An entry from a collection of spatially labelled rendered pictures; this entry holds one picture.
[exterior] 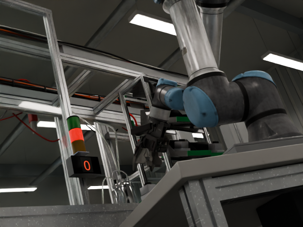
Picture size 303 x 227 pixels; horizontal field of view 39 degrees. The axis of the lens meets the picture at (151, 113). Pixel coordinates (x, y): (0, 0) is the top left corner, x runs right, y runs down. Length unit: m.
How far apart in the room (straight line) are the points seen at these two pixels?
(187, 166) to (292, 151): 0.21
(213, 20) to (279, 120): 0.44
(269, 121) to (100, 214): 0.52
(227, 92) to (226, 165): 0.45
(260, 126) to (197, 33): 0.32
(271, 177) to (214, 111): 0.38
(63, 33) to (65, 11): 0.60
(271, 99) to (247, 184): 0.47
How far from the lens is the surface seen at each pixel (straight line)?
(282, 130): 1.15
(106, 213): 1.23
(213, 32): 1.44
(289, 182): 0.81
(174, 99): 1.45
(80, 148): 1.63
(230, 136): 3.33
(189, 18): 1.27
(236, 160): 0.75
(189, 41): 1.23
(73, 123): 1.68
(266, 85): 1.21
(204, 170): 0.71
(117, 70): 2.72
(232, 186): 0.75
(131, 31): 8.45
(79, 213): 1.18
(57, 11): 7.64
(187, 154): 1.76
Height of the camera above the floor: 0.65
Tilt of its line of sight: 25 degrees up
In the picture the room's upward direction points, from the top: 16 degrees counter-clockwise
